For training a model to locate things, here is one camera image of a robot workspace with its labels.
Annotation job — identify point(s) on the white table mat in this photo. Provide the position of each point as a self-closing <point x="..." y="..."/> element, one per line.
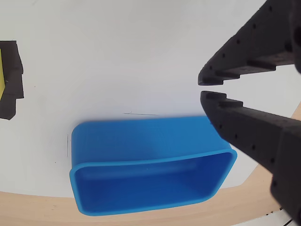
<point x="117" y="58"/>

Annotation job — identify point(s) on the yellow cube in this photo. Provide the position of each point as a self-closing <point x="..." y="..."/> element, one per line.
<point x="2" y="75"/>

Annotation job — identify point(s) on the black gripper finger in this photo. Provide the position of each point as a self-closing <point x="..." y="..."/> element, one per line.
<point x="258" y="136"/>
<point x="256" y="44"/>

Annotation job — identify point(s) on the blue rectangular plastic bin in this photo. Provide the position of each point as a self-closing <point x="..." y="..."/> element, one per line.
<point x="141" y="188"/>

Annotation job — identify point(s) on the black foam cube holder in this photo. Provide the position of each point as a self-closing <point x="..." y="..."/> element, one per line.
<point x="11" y="70"/>

